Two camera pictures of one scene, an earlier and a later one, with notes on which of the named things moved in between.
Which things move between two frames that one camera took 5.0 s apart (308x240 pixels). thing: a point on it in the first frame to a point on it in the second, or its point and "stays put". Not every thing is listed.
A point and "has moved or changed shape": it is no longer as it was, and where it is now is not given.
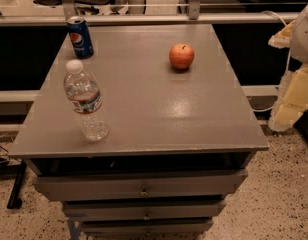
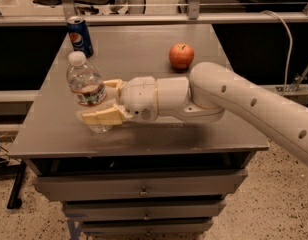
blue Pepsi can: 81,37 stays put
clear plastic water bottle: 85,97 has moved or changed shape
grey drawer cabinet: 181,137 stays put
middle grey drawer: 143,210 stays put
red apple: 181,55 stays put
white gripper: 304,37 to 139,96
